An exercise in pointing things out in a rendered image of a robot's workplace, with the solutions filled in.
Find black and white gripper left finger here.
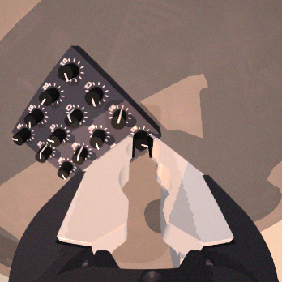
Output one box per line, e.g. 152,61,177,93
8,135,135,282

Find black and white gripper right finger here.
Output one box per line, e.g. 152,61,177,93
147,135,279,282

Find dark grey knob box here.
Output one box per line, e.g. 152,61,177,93
12,46,162,180

